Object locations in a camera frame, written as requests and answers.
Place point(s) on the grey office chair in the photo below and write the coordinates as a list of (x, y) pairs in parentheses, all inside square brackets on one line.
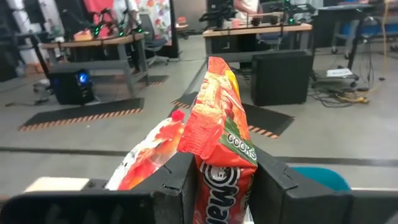
[(152, 37)]

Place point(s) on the black background robot arm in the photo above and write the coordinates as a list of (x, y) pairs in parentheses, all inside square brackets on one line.
[(217, 14)]

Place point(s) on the black computer tower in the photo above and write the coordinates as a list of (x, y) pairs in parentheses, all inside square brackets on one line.
[(71, 88)]

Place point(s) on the orange chicken noodle pack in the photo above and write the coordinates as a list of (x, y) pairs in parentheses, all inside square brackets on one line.
[(146, 155), (217, 124)]

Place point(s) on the floral patterned board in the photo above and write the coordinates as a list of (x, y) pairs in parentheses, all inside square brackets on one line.
[(155, 18)]

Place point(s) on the wooden top workbench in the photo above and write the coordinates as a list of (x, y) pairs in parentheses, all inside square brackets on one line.
[(258, 30), (93, 43)]

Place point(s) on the person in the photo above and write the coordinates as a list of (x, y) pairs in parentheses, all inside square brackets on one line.
[(127, 12), (245, 7), (96, 9)]

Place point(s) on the small orange box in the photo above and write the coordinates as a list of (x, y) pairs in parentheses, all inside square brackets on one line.
[(83, 35)]

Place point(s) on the black hazard-striped floor mat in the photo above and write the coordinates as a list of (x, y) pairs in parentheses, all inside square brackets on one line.
[(93, 112), (267, 119)]

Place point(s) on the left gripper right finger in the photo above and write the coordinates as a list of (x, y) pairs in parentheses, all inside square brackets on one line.
[(295, 205)]

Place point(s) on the teal plastic bin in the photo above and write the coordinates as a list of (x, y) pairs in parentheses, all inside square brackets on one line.
[(323, 179)]

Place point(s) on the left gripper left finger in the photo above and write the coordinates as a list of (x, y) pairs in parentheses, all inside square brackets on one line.
[(93, 208)]

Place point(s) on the black cabinet box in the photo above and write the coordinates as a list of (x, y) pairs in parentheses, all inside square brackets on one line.
[(280, 77)]

